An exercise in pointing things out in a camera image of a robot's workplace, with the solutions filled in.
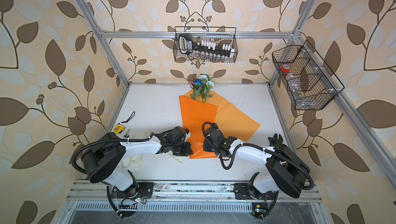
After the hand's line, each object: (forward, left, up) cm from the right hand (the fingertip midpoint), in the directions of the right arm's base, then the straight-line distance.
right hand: (205, 146), depth 86 cm
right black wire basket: (+18, -52, +31) cm, 63 cm away
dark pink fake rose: (+46, +8, +2) cm, 47 cm away
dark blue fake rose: (+48, +4, +4) cm, 49 cm away
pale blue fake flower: (+47, -3, 0) cm, 47 cm away
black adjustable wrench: (+2, -41, -2) cm, 41 cm away
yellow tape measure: (+14, +54, -3) cm, 55 cm away
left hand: (-3, +6, -2) cm, 7 cm away
